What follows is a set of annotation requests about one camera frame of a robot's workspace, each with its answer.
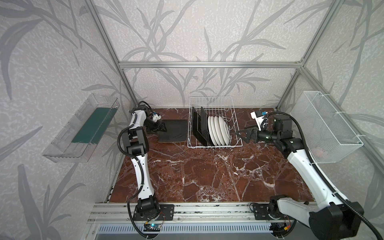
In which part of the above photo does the floral square plate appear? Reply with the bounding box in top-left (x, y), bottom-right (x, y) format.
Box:
top-left (200, 107), bottom-right (214, 147)
top-left (192, 107), bottom-right (207, 147)

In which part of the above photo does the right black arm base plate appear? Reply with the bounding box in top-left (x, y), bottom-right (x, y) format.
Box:
top-left (249, 203), bottom-right (295, 222)

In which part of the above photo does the green circuit board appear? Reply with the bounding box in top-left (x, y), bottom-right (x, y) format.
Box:
top-left (144, 223), bottom-right (163, 232)

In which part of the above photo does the aluminium mounting rail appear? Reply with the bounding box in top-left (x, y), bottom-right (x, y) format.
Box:
top-left (85, 201), bottom-right (338, 224)

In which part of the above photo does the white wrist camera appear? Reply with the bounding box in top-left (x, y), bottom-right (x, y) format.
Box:
top-left (251, 111), bottom-right (268, 130)
top-left (151, 112), bottom-right (162, 123)

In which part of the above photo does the white wire dish rack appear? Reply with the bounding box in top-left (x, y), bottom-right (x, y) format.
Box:
top-left (187, 96), bottom-right (243, 149)

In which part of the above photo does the black square plate yellow rim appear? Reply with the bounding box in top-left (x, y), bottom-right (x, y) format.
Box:
top-left (157, 120), bottom-right (188, 143)

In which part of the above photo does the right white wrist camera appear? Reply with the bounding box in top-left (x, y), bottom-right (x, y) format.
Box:
top-left (251, 111), bottom-right (268, 130)

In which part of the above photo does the clear plastic wall bin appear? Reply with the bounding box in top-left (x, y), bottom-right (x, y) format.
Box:
top-left (43, 94), bottom-right (120, 163)

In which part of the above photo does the white mesh wall basket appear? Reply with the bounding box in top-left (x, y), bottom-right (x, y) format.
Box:
top-left (291, 91), bottom-right (364, 164)

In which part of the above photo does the right black corrugated cable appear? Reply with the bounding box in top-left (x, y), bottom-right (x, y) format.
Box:
top-left (262, 111), bottom-right (384, 240)

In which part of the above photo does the aluminium frame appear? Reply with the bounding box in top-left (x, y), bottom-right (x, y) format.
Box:
top-left (83, 0), bottom-right (384, 226)

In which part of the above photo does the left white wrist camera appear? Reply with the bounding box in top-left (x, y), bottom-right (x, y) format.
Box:
top-left (151, 112), bottom-right (162, 123)

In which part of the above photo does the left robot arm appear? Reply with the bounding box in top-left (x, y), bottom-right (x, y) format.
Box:
top-left (117, 107), bottom-right (161, 219)

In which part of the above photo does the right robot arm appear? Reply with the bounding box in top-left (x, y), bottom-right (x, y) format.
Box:
top-left (236, 114), bottom-right (364, 240)

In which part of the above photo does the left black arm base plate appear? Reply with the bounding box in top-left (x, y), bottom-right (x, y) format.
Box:
top-left (133, 204), bottom-right (175, 221)

